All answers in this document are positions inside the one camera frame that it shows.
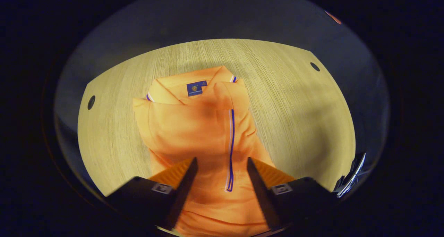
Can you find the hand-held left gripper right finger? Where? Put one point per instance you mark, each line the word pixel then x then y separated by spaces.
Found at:
pixel 260 192

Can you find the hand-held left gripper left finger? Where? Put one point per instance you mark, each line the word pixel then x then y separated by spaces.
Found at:
pixel 184 192

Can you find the orange polo T-shirt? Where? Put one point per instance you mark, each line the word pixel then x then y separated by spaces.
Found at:
pixel 194 133

